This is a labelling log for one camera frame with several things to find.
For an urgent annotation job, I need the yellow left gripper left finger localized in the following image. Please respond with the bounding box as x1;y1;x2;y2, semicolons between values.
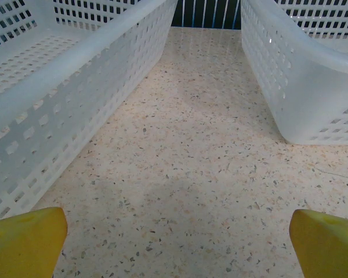
0;206;68;278

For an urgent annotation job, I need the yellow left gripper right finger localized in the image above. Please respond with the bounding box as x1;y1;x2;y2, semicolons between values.
289;208;348;278

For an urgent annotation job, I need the white perforated plastic basket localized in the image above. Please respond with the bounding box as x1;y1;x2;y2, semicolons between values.
240;0;348;146
0;0;179;224

